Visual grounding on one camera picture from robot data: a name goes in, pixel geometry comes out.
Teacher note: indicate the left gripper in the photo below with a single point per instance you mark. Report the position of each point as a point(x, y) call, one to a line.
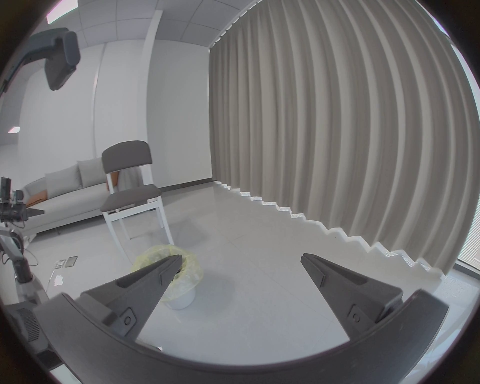
point(15, 213)

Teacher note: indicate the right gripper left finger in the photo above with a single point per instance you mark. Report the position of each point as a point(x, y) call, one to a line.
point(127, 300)

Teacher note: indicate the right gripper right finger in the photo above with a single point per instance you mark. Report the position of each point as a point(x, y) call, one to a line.
point(348, 296)

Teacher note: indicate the yellow plastic bag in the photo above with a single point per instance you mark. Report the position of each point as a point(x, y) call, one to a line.
point(193, 273)

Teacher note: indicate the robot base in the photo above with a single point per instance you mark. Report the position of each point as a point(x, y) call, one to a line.
point(26, 318)

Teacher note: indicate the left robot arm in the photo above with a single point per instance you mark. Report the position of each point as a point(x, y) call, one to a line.
point(22, 270)

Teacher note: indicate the white trash bin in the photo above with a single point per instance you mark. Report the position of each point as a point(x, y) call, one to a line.
point(183, 300)

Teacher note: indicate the orange cushion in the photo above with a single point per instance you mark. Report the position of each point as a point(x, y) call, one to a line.
point(35, 197)
point(112, 182)

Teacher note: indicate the pale grey sofa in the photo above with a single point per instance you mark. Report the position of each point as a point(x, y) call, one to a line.
point(67, 206)

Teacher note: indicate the pale grey cushion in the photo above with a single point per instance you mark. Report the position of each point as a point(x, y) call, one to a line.
point(63, 182)
point(92, 170)

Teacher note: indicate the grey and white chair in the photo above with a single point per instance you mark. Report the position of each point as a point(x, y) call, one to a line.
point(127, 155)

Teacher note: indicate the window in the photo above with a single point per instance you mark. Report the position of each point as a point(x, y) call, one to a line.
point(470, 258)

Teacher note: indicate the beige curtain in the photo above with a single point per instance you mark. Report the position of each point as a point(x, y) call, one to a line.
point(337, 131)

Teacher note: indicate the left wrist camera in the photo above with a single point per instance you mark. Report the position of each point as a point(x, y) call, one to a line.
point(18, 197)

